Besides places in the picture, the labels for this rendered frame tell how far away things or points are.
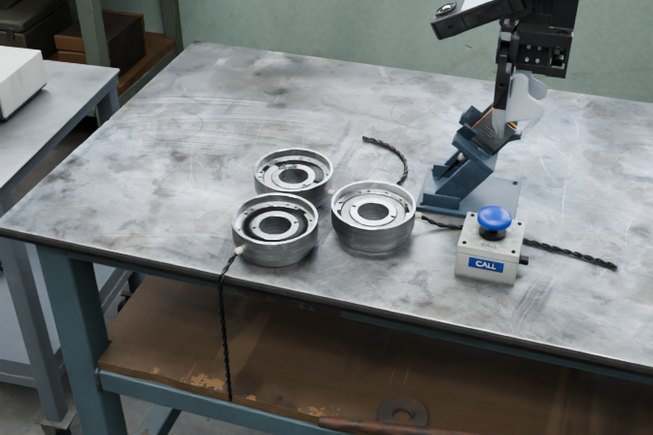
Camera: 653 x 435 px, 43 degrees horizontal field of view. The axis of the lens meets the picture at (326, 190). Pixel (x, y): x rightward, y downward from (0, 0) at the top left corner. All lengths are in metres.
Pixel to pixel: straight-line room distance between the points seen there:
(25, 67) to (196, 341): 0.66
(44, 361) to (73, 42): 1.26
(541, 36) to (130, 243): 0.55
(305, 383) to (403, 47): 1.69
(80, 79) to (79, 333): 0.67
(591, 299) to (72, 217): 0.65
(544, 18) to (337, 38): 1.82
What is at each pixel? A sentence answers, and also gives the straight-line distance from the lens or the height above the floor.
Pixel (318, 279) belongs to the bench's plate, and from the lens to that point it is 0.98.
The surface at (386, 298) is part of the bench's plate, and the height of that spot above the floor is 0.80.
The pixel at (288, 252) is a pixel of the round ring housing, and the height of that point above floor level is 0.83.
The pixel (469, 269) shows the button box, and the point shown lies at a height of 0.81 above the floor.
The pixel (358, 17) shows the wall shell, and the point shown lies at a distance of 2.72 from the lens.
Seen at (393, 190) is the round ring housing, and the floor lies 0.83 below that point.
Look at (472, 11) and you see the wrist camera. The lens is 0.99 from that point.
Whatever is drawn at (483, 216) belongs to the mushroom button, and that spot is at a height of 0.87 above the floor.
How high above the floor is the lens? 1.44
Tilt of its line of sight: 34 degrees down
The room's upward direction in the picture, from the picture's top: straight up
